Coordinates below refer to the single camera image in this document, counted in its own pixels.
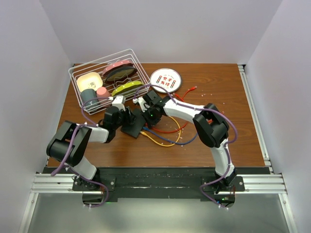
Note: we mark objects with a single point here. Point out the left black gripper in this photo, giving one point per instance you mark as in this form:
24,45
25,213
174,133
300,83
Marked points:
130,118

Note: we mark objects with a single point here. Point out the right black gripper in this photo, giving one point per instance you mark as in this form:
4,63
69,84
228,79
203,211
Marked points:
150,123

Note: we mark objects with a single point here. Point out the black network switch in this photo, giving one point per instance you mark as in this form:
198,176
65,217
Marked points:
134,129

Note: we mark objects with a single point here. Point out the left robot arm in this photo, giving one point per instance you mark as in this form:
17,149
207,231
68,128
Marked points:
69,144

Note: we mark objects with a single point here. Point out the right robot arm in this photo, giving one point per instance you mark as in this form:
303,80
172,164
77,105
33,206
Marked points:
212,128

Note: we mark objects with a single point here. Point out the yellow-green plate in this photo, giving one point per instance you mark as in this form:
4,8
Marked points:
126,87

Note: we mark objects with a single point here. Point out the pink cup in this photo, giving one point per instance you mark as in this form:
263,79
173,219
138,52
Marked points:
103,95

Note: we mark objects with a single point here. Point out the white patterned round plate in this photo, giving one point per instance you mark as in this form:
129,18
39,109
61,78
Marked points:
165,79

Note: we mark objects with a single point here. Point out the grey cup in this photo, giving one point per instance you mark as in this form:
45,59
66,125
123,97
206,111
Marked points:
88,97

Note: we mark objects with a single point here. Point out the dark brown plate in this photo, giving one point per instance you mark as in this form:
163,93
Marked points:
120,74

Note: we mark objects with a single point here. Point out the cream square bowl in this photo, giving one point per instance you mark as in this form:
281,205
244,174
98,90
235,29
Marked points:
91,80

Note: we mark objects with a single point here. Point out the pink dotted plate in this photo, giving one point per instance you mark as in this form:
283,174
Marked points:
116,65

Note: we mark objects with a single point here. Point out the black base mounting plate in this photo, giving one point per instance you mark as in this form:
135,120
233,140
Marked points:
160,183

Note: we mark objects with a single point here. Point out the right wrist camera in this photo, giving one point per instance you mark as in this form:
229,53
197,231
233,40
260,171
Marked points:
140,102

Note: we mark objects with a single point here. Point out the white wire dish rack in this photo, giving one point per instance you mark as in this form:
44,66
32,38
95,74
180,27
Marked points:
99,64

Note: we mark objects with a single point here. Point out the aluminium frame rail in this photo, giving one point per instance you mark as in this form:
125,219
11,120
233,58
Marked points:
271,183

